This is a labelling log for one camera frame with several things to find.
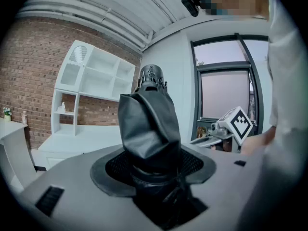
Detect black head-worn camera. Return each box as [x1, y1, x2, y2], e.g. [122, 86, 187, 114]
[181, 0, 200, 18]

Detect black umbrella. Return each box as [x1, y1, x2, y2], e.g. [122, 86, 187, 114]
[117, 64, 209, 228]

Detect white shelf unit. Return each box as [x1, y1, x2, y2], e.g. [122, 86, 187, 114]
[51, 39, 136, 137]

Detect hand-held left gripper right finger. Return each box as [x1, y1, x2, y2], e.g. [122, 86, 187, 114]
[180, 144, 264, 231]

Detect white ceiling pipe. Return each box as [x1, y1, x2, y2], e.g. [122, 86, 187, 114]
[14, 2, 154, 51]

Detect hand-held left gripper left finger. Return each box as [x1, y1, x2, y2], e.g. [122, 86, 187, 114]
[21, 144, 159, 231]

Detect black framed window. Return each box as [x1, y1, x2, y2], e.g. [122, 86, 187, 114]
[190, 33, 271, 145]

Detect white side table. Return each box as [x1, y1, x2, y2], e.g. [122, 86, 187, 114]
[0, 117, 38, 193]

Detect person's head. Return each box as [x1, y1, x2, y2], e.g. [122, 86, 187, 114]
[204, 0, 270, 21]

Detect small potted flower plant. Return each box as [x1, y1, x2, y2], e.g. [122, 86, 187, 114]
[2, 107, 12, 122]

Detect person's right forearm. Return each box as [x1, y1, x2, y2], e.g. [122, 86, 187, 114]
[240, 125, 276, 155]

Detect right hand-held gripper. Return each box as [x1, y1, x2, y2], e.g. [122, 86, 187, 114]
[190, 106, 254, 153]

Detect person's light grey t-shirt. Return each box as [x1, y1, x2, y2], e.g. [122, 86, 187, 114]
[264, 0, 308, 154]

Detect large white board panel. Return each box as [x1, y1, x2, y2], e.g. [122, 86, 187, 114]
[31, 123, 126, 172]

